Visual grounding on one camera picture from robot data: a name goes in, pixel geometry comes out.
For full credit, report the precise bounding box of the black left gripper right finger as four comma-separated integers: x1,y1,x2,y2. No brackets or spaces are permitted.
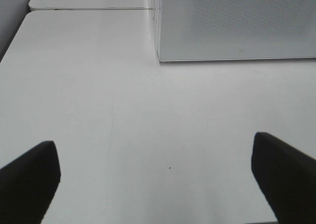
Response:
251,132,316,224

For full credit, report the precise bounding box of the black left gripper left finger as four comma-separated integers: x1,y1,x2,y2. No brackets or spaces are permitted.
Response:
0,141,61,224

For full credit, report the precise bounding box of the white microwave oven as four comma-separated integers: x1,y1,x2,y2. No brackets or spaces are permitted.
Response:
152,0,316,62

